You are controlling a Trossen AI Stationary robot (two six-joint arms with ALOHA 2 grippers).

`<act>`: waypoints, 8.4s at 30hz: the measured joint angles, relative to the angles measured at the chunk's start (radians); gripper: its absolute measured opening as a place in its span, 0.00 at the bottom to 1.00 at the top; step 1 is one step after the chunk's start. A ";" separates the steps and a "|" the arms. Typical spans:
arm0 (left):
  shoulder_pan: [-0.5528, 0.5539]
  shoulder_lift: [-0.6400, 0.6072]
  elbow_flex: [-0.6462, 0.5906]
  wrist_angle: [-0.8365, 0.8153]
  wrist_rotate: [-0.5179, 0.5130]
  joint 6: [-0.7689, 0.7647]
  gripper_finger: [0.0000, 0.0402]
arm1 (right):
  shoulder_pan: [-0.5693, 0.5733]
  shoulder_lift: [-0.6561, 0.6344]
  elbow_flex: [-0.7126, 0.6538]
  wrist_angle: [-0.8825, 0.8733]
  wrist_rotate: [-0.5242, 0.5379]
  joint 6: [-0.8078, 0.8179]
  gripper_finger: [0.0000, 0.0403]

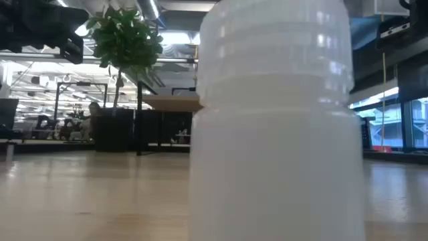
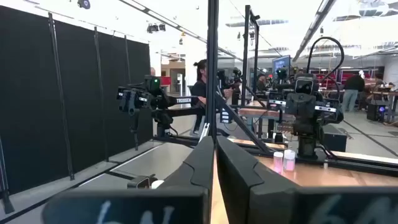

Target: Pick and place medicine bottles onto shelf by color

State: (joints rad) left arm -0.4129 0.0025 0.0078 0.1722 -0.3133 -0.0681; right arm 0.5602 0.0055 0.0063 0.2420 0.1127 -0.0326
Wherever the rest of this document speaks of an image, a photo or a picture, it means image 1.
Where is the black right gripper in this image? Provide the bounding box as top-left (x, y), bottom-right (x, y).
top-left (376, 0), bottom-right (428, 51)

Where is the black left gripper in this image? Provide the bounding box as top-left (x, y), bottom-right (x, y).
top-left (0, 0), bottom-right (90, 65)

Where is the wooden shelf with black legs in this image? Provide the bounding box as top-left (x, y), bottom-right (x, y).
top-left (135, 80), bottom-right (204, 157)

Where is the white translucent medicine bottle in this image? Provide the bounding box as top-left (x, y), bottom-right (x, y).
top-left (187, 0), bottom-right (366, 241)

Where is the white ceiling box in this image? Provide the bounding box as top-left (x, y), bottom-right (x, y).
top-left (362, 0), bottom-right (411, 17)

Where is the silver ceiling pipe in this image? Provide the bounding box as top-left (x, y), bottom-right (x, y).
top-left (0, 52), bottom-right (199, 64)

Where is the green leafy potted plant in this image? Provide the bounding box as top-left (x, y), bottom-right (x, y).
top-left (85, 5), bottom-right (165, 111)

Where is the person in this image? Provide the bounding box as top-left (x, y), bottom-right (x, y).
top-left (80, 102), bottom-right (101, 141)

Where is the black screen panel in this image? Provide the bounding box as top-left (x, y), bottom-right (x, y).
top-left (0, 98), bottom-right (20, 140)

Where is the black plant pot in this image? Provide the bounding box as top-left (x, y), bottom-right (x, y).
top-left (93, 107), bottom-right (135, 153)

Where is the black perforated panel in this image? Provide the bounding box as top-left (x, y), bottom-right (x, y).
top-left (360, 116), bottom-right (374, 151)

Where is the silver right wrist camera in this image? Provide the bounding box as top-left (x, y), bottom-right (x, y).
top-left (380, 22), bottom-right (411, 39)

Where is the black background rig frame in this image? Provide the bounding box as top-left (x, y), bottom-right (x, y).
top-left (54, 81), bottom-right (108, 141)

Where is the silver ceiling duct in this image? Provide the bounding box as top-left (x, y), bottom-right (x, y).
top-left (136, 0), bottom-right (162, 21)

